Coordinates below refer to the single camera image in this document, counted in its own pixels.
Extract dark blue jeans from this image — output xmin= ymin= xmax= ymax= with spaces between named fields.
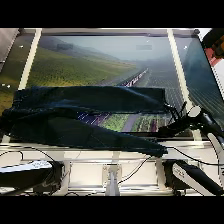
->
xmin=0 ymin=85 xmax=170 ymax=158

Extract silver frame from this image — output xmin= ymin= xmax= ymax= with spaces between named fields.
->
xmin=0 ymin=28 xmax=224 ymax=197

